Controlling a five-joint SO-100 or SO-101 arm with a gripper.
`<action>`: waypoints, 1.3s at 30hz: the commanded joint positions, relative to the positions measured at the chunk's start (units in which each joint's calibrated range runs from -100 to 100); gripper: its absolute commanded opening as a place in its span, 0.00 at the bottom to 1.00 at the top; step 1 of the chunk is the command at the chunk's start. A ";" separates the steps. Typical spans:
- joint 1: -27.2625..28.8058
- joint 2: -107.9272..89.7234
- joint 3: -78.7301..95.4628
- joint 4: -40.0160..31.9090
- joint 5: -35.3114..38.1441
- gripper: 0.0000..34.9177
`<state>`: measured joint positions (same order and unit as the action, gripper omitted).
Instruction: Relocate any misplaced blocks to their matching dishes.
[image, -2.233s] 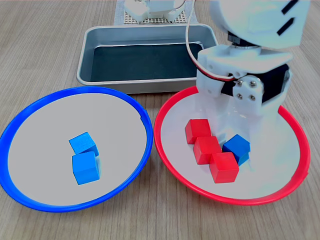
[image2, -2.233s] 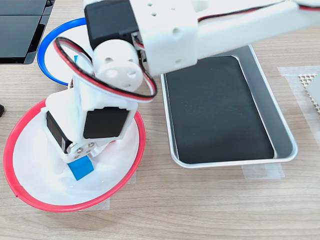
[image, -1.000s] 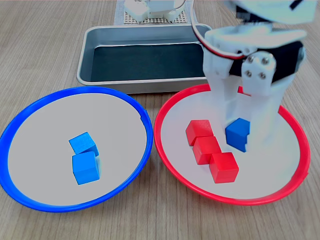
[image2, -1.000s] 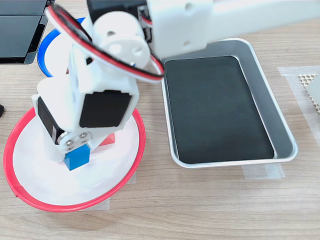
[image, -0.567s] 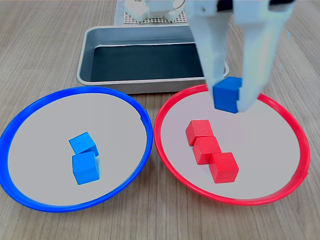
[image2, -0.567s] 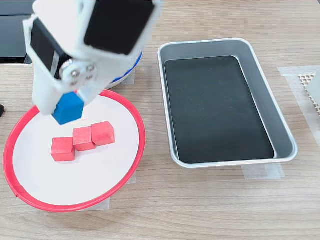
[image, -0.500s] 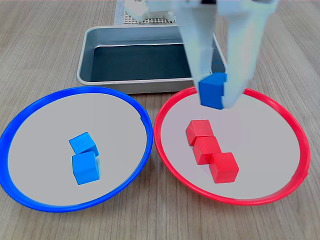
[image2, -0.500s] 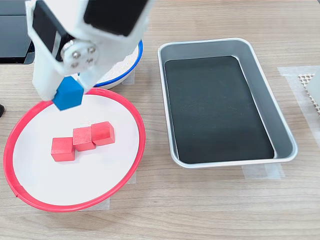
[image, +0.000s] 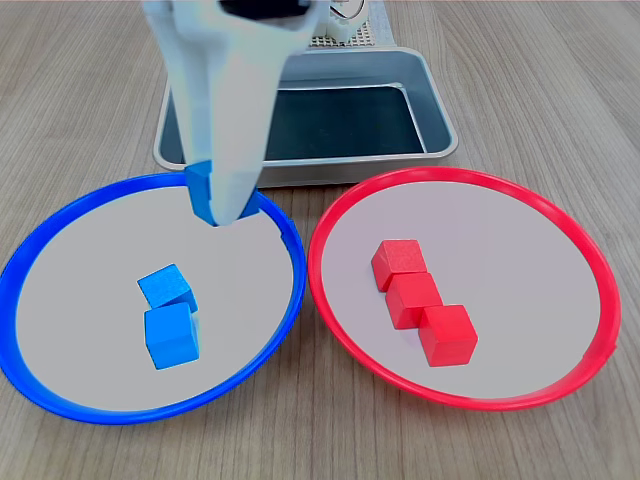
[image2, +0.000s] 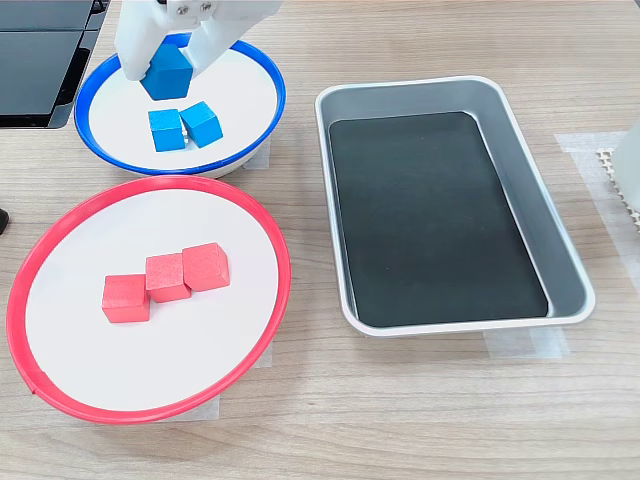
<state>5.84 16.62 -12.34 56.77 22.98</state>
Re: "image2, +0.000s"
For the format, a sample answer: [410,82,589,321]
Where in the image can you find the blue-rimmed white plate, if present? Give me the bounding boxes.
[73,32,287,180]

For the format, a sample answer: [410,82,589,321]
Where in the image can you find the black glossy flat case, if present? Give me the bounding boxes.
[0,29,100,130]
[0,0,110,32]

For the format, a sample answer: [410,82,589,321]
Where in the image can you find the pale perforated base plate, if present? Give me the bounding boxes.
[597,147,640,236]

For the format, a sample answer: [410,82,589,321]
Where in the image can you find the steel tray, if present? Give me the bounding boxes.
[314,74,597,339]

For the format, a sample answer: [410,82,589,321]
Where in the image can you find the black tray mat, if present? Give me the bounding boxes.
[328,110,550,329]

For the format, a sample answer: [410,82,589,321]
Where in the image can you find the red cube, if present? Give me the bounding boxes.
[182,242,231,293]
[102,273,151,324]
[145,253,192,304]

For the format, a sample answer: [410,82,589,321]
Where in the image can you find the red-rimmed white plate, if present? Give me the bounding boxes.
[6,174,292,425]

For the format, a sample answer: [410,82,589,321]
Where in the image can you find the blue cube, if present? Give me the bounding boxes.
[179,101,224,149]
[148,108,186,153]
[139,43,195,101]

